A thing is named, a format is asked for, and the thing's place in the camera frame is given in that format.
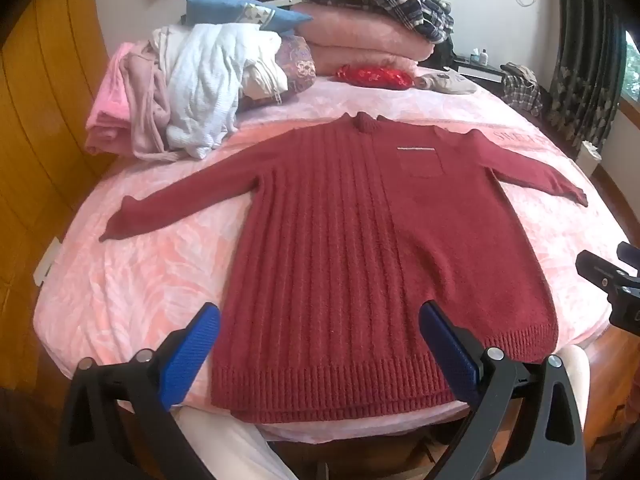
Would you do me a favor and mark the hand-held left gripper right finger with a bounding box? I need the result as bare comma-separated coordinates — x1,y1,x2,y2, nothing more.
419,300,587,480

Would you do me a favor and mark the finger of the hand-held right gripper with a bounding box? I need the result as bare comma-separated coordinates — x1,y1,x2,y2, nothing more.
616,241,640,267
575,249,624,294

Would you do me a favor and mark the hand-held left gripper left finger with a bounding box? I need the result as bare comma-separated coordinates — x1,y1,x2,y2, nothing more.
59,302,222,480

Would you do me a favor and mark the dark red knit sweater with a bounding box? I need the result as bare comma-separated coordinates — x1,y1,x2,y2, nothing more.
98,111,589,423

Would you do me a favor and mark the pink patterned bed blanket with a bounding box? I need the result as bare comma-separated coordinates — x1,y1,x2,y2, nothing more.
32,42,628,443

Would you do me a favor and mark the window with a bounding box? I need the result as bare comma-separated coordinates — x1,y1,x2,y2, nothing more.
620,30,640,107

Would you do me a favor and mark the plaid cloth on chair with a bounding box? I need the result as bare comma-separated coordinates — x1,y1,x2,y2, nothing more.
500,62,544,119

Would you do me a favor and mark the dark patterned curtain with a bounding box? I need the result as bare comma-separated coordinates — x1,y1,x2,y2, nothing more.
545,0,629,147

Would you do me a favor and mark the dark nightstand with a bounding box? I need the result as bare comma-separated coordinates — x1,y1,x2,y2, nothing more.
449,54,507,84

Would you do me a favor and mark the beige cap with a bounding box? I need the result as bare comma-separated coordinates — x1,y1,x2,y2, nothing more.
415,72,479,96

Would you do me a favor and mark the mauve garment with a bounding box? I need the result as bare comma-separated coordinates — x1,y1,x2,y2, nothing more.
121,50,177,162

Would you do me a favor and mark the pink folded towel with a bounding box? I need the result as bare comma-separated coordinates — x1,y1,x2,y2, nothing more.
84,42,151,157

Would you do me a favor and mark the white ribbed knit garment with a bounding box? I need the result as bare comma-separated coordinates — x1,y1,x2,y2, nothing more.
164,23,284,161

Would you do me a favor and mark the cream zip jacket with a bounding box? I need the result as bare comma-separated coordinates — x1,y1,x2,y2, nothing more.
150,25,289,107

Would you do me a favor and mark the wooden wardrobe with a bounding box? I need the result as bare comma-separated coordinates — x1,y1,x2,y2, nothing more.
0,0,119,392

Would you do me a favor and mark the red patterned pouch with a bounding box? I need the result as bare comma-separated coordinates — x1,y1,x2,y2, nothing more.
335,64,416,91

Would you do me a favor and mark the pink folded blanket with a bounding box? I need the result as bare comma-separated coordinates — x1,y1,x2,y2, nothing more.
309,44,420,79
290,2,437,60

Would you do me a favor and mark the purple patterned pillow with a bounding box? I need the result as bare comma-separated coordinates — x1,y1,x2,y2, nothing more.
276,35,319,94

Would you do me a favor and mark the blue pillow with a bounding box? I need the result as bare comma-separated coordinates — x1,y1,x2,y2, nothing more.
184,0,314,39

